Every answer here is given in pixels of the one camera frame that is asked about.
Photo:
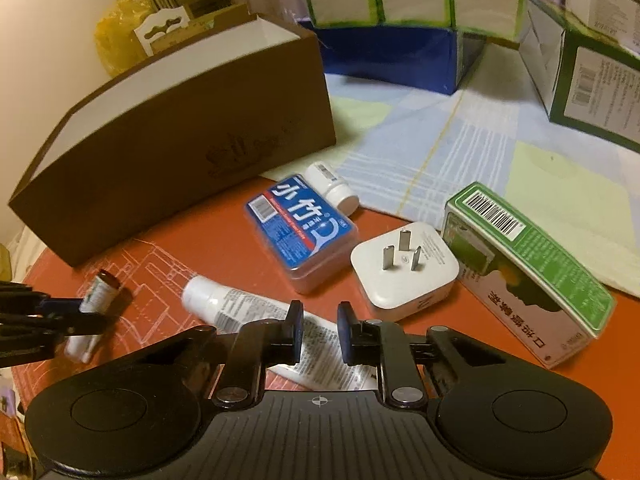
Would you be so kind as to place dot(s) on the dark green carton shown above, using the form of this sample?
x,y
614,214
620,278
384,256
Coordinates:
x,y
600,90

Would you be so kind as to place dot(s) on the brown cardboard storage box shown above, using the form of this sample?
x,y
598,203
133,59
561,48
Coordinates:
x,y
175,160

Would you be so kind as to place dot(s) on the yellow plastic bag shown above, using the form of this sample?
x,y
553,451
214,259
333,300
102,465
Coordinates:
x,y
120,30

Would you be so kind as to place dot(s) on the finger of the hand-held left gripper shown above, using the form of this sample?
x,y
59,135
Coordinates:
x,y
30,340
60,306

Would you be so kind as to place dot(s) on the green and white medicine box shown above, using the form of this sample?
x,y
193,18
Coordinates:
x,y
525,270

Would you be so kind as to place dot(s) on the white squeeze tube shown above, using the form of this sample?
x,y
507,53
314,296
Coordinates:
x,y
225,305

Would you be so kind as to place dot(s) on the white plug adapter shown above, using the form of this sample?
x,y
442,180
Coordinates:
x,y
400,280

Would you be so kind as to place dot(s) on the red printed cardboard sheet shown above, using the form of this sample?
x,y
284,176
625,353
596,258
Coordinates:
x,y
150,280

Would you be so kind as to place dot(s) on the blue cardboard box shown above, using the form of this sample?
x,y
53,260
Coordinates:
x,y
390,57

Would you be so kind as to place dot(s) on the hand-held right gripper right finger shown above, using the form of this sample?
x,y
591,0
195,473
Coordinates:
x,y
345,332

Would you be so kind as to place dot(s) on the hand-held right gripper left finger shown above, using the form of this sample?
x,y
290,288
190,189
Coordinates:
x,y
296,332

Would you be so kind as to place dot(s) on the clear floss box blue label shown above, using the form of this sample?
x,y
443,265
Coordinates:
x,y
300,225

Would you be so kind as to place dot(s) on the small white spray bottle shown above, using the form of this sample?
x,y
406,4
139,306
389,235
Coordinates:
x,y
102,287

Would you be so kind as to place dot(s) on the tan cardboard box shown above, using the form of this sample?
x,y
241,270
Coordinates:
x,y
210,17

